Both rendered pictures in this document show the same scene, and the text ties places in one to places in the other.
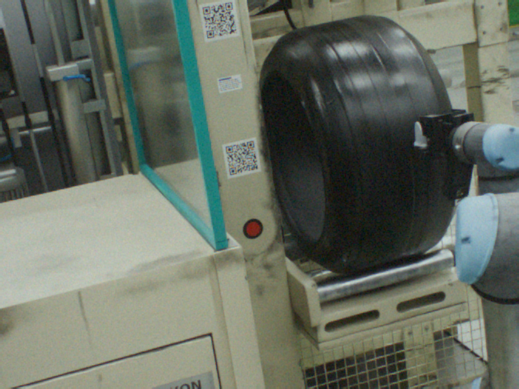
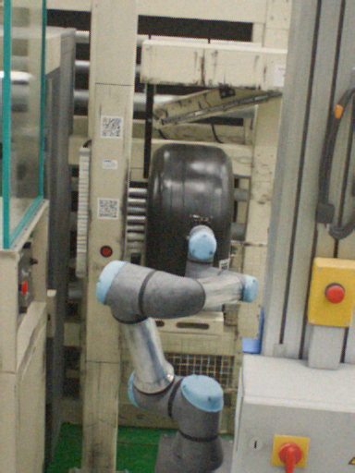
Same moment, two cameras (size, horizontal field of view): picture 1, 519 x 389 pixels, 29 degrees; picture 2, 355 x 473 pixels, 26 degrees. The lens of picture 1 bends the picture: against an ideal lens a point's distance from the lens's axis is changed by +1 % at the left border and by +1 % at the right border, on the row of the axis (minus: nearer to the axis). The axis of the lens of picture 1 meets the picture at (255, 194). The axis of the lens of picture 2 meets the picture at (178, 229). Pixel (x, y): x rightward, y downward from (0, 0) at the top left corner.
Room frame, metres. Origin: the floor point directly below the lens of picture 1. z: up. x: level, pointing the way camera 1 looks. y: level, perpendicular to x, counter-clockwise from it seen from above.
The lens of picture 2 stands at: (-0.45, -0.88, 1.96)
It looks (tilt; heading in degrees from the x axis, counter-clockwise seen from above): 17 degrees down; 14
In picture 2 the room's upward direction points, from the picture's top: 4 degrees clockwise
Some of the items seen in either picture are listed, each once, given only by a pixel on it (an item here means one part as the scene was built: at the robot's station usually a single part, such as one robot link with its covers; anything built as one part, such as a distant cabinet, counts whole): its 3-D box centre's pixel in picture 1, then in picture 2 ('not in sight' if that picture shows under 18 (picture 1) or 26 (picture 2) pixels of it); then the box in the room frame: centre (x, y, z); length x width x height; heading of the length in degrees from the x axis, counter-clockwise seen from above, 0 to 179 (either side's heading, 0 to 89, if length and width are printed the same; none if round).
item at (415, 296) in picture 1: (383, 303); (173, 320); (2.08, -0.24, 0.84); 0.36 x 0.09 x 0.06; 105
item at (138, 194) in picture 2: not in sight; (124, 219); (2.52, 0.11, 1.05); 0.20 x 0.15 x 0.30; 105
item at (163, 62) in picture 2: not in sight; (221, 66); (2.53, -0.25, 1.71); 0.61 x 0.25 x 0.15; 105
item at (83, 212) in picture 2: not in sight; (84, 212); (2.07, 0.11, 1.19); 0.05 x 0.04 x 0.48; 15
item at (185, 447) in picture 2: not in sight; (198, 442); (1.43, -0.50, 0.77); 0.15 x 0.15 x 0.10
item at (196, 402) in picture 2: not in sight; (199, 404); (1.44, -0.50, 0.88); 0.13 x 0.12 x 0.14; 77
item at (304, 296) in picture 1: (283, 276); not in sight; (2.16, -0.04, 0.90); 0.40 x 0.03 x 0.10; 15
